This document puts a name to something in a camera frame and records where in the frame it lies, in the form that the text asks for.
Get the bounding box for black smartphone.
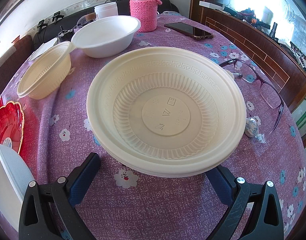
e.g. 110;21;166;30
164;22;214;40

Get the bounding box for purple-framed eyeglasses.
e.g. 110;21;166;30
220;59;284;137

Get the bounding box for white foam plate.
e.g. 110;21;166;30
0;135;36;203

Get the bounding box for gold-rimmed red plate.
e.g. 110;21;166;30
0;101;25;154

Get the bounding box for small cream plastic bowl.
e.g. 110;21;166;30
17;41;74;100

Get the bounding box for white plastic jar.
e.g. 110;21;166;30
94;2;118;20

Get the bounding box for wooden brick-pattern cabinet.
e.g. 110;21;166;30
189;0;306;112

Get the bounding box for white foam bowl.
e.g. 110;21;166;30
71;15;141;59

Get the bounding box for large cream plastic bowl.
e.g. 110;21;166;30
86;47;246;178

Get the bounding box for brown armchair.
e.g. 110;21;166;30
0;35;33;94

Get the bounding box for pink knit-sleeved thermos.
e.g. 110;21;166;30
130;0;162;33

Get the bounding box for black sofa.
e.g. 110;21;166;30
33;0;179;50

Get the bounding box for wrapped candy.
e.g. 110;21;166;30
244;118;259;138
254;133;265;144

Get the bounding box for black clear pen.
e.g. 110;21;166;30
226;70;243;80

